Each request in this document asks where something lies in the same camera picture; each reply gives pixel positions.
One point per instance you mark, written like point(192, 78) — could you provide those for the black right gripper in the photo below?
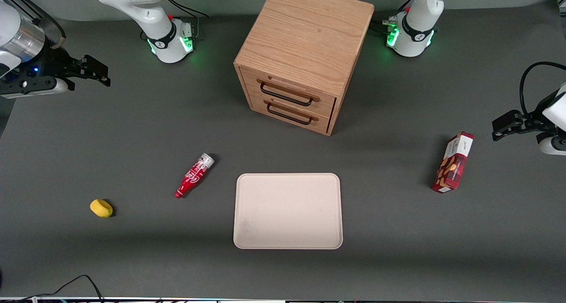
point(59, 60)

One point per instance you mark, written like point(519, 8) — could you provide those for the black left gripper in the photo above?
point(532, 118)

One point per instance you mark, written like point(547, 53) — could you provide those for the red coke bottle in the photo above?
point(192, 177)

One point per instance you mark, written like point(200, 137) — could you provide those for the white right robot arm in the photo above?
point(150, 11)

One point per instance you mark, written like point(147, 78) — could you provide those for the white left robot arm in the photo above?
point(420, 11)

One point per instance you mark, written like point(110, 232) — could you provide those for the beige plastic tray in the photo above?
point(287, 210)

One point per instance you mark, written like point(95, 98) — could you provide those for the red plaid cookie box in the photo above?
point(453, 166)

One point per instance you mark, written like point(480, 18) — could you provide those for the yellow toy lemon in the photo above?
point(101, 208)

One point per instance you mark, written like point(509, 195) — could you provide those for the wooden drawer cabinet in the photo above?
point(305, 37)

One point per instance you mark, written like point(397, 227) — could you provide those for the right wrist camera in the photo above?
point(59, 86)

